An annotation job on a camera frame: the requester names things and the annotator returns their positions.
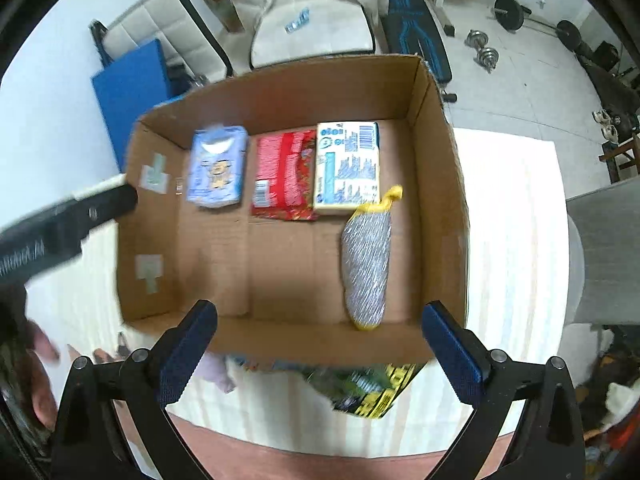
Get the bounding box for person's left hand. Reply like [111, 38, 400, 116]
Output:
[24, 321, 62, 430]

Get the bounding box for red snack packet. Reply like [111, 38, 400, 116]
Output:
[249, 129, 319, 222]

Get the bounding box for brown cardboard piece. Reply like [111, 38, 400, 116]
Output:
[199, 0, 247, 35]

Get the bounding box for white leather chair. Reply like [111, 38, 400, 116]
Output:
[218, 0, 377, 70]

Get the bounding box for white blue carton box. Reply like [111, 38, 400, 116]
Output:
[312, 120, 382, 217]

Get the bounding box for black barbell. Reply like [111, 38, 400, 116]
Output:
[492, 0, 584, 47]

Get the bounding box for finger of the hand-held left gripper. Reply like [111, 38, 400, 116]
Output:
[69, 182, 139, 242]

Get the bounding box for grey chair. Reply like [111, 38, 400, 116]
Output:
[565, 179, 640, 326]

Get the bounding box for black gym equipment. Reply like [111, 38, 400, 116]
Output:
[579, 40, 640, 132]

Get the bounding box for green and yellow packet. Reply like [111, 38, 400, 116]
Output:
[306, 363, 426, 420]

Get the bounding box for pile of clutter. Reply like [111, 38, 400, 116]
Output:
[574, 325, 638, 463]

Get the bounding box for blue tissue pack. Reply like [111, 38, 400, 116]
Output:
[186, 125, 249, 209]

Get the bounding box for blue foam mat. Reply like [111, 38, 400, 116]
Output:
[91, 39, 174, 172]

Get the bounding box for brown cardboard box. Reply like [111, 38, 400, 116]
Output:
[116, 55, 472, 362]

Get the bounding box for wooden chair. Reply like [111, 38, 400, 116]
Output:
[599, 134, 640, 183]

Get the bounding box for white shoes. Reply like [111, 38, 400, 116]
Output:
[592, 109, 620, 142]

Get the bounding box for white cushioned folding chair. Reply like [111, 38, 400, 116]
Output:
[90, 0, 235, 86]

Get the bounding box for pale pink soft item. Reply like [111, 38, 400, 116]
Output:
[197, 351, 237, 393]

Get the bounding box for small blue packet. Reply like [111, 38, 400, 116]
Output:
[284, 9, 312, 33]

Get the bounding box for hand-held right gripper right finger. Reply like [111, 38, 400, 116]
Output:
[421, 301, 587, 480]

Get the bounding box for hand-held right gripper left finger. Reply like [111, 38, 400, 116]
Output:
[50, 300, 219, 480]

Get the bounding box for silver scrubber pack yellow trim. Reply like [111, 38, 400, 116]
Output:
[341, 186, 404, 332]

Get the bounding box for black and blue weight bench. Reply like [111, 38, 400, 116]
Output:
[381, 0, 458, 105]

